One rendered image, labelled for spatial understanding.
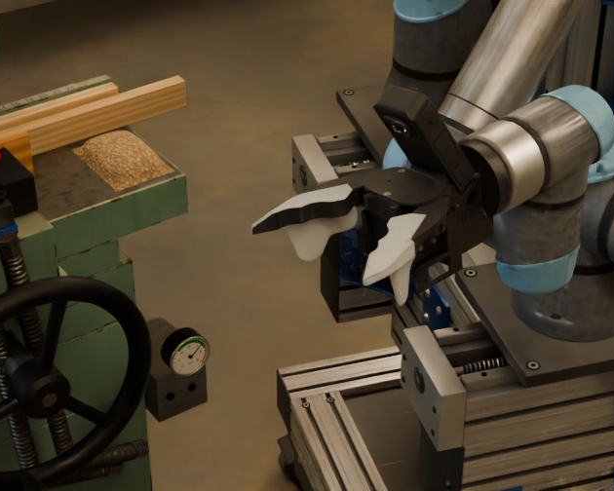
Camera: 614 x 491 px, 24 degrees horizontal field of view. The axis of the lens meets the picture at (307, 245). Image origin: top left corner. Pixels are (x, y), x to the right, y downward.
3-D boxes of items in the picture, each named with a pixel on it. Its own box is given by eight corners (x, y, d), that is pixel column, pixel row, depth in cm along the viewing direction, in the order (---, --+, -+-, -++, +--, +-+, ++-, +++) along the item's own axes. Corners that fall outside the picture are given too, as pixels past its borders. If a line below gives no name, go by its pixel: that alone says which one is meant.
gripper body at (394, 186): (417, 298, 117) (514, 241, 123) (410, 206, 112) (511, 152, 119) (353, 269, 122) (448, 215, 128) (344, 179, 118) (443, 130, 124)
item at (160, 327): (160, 424, 197) (156, 380, 193) (117, 377, 206) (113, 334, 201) (211, 401, 201) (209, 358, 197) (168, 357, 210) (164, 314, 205)
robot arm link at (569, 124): (617, 175, 132) (629, 95, 127) (541, 220, 126) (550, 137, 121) (552, 144, 137) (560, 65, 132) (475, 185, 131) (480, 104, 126)
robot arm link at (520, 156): (544, 132, 121) (473, 109, 127) (509, 151, 119) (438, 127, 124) (545, 209, 125) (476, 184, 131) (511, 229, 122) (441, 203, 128)
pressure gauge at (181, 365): (172, 394, 192) (169, 347, 187) (158, 379, 195) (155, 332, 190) (211, 377, 195) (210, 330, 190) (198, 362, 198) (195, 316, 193)
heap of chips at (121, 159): (116, 191, 180) (114, 172, 178) (71, 150, 188) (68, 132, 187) (173, 171, 184) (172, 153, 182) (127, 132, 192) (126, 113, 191)
